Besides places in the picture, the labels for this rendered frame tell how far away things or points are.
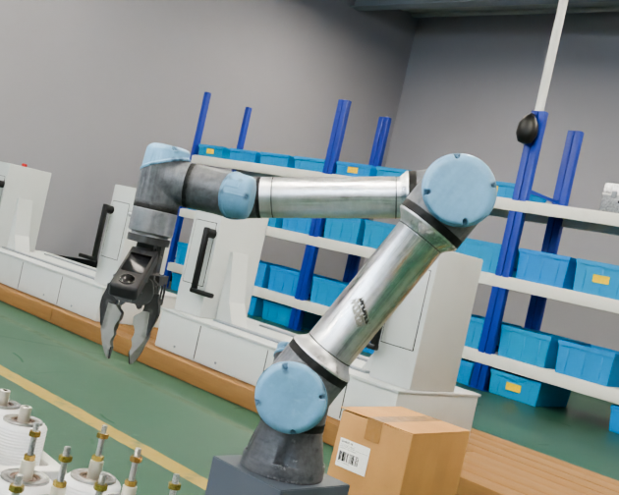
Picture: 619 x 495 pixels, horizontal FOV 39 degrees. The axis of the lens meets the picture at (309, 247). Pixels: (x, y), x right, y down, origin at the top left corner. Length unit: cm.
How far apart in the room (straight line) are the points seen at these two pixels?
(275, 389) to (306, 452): 20
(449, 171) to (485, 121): 955
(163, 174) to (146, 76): 756
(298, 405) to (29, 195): 465
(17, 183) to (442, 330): 337
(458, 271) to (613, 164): 678
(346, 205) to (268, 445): 44
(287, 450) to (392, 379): 176
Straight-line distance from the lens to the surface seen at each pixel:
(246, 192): 140
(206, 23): 945
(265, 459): 153
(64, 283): 490
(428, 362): 328
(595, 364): 569
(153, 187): 143
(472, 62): 1128
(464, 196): 135
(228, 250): 409
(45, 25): 842
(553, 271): 590
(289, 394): 137
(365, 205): 151
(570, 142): 660
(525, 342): 594
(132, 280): 137
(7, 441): 176
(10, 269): 544
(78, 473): 152
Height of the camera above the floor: 71
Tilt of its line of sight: level
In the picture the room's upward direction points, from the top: 13 degrees clockwise
